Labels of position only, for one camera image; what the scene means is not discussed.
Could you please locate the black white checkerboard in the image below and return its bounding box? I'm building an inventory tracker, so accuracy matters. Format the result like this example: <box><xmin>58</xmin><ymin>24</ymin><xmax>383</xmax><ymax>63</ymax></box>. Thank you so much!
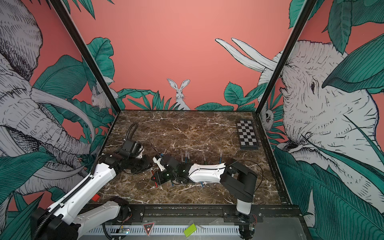
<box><xmin>236</xmin><ymin>119</ymin><xmax>259</xmax><ymax>150</ymax></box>

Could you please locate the small circuit board green led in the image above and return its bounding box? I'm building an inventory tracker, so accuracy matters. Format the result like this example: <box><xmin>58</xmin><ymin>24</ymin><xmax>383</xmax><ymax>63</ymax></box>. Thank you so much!
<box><xmin>118</xmin><ymin>226</ymin><xmax>131</xmax><ymax>235</ymax></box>

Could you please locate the left black frame post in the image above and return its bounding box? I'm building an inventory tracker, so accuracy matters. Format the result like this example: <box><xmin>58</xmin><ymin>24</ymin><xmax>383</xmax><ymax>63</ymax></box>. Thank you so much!
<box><xmin>49</xmin><ymin>0</ymin><xmax>121</xmax><ymax>115</ymax></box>

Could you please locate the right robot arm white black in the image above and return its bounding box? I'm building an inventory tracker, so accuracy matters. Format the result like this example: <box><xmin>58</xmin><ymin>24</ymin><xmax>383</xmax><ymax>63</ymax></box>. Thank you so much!
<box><xmin>151</xmin><ymin>155</ymin><xmax>258</xmax><ymax>223</ymax></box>

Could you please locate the black frame post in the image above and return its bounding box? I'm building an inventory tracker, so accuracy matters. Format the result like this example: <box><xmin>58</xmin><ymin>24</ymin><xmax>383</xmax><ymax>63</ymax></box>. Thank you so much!
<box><xmin>49</xmin><ymin>0</ymin><xmax>121</xmax><ymax>115</ymax></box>
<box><xmin>256</xmin><ymin>0</ymin><xmax>317</xmax><ymax>116</ymax></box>

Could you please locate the red small block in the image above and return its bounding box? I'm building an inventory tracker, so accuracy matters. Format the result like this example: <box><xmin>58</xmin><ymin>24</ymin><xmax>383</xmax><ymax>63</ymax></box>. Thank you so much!
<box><xmin>91</xmin><ymin>194</ymin><xmax>100</xmax><ymax>202</ymax></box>

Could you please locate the green sticky note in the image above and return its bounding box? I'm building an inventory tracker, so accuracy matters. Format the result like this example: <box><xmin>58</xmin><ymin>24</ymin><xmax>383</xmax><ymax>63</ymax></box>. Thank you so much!
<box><xmin>184</xmin><ymin>224</ymin><xmax>197</xmax><ymax>238</ymax></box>

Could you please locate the triangular warning sticker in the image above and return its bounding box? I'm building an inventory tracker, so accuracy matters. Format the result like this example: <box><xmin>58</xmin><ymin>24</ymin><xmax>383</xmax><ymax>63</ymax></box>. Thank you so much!
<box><xmin>143</xmin><ymin>222</ymin><xmax>156</xmax><ymax>236</ymax></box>

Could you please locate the right black frame post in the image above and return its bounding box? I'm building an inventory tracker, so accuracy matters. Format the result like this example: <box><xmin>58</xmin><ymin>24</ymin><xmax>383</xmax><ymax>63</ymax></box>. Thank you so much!
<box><xmin>256</xmin><ymin>0</ymin><xmax>317</xmax><ymax>116</ymax></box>

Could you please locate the black front mounting rail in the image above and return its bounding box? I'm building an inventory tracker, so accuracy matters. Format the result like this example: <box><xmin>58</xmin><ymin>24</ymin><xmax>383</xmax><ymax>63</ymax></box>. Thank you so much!
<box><xmin>125</xmin><ymin>204</ymin><xmax>302</xmax><ymax>225</ymax></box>

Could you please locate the white slotted cable duct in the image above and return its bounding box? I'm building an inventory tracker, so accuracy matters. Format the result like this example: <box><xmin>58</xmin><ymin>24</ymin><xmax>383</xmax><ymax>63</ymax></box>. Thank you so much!
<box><xmin>80</xmin><ymin>224</ymin><xmax>241</xmax><ymax>236</ymax></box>

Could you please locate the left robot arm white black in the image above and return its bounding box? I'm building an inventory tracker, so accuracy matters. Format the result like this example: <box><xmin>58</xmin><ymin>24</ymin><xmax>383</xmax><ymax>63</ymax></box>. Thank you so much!
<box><xmin>31</xmin><ymin>123</ymin><xmax>152</xmax><ymax>240</ymax></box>

